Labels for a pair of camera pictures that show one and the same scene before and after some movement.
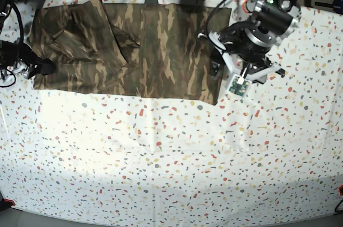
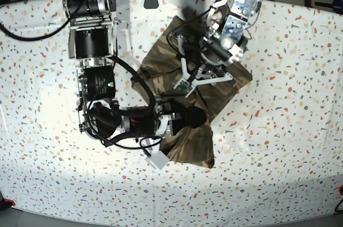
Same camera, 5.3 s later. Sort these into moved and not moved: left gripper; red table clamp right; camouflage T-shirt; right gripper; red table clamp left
Moved: left gripper; camouflage T-shirt; right gripper
Not moved: red table clamp right; red table clamp left
